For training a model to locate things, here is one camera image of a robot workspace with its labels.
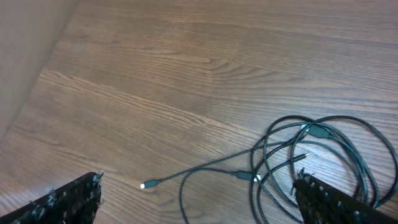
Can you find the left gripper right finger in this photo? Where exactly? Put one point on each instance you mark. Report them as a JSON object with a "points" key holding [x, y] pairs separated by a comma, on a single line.
{"points": [[320, 203]]}

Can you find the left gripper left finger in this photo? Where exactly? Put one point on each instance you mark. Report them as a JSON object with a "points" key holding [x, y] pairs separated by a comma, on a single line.
{"points": [[76, 202]]}

